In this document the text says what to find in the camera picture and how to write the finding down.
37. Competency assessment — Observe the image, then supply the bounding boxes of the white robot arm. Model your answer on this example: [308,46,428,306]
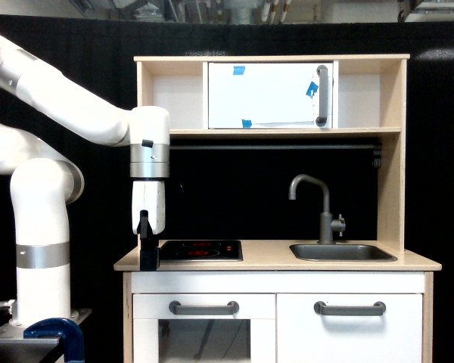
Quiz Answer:
[0,35,169,327]

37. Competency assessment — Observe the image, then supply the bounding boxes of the white oven door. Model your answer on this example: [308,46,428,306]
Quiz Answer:
[132,293,276,362]

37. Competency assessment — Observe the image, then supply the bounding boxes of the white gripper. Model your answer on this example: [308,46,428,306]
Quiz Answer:
[132,181,165,271]

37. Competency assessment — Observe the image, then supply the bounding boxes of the blue C-clamp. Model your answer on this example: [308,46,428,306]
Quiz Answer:
[23,318,85,363]

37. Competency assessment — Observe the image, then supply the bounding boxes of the black toy stovetop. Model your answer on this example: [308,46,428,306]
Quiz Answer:
[160,240,243,262]

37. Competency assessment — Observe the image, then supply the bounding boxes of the grey cabinet door handle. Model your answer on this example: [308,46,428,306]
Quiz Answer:
[313,301,386,317]

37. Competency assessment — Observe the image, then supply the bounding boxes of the blue tape piece top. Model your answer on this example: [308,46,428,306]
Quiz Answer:
[233,66,245,76]

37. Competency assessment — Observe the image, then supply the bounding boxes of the white cabinet door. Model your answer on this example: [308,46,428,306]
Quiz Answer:
[276,293,422,362]

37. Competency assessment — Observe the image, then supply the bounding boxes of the blue tape piece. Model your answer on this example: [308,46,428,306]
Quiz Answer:
[306,81,319,99]
[233,66,245,76]
[242,119,252,129]

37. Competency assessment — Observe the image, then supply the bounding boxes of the blue tape piece bottom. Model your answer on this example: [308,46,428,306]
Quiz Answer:
[242,119,252,129]

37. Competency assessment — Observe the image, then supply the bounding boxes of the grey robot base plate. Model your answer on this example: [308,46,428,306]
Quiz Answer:
[0,309,92,344]

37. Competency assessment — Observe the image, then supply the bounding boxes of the grey oven door handle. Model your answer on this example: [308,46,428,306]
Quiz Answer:
[169,300,239,316]

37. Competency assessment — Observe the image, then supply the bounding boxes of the grey toy faucet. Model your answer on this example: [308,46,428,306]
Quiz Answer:
[288,174,334,245]

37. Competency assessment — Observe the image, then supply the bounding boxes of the wooden toy kitchen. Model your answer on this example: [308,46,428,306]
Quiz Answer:
[114,54,441,362]

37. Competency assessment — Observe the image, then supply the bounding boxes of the blue tape piece right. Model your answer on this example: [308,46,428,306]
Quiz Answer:
[306,81,319,99]

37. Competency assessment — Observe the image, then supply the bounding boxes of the grey faucet knob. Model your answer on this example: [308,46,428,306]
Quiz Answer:
[331,214,346,237]

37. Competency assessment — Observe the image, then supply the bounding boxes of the grey toy sink basin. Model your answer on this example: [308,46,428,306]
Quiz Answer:
[290,244,397,262]

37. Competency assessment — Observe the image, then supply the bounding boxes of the white microwave door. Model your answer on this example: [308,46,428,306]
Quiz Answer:
[207,62,338,129]

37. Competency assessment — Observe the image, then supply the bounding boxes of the grey microwave door handle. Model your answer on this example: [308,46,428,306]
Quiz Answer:
[316,65,328,127]

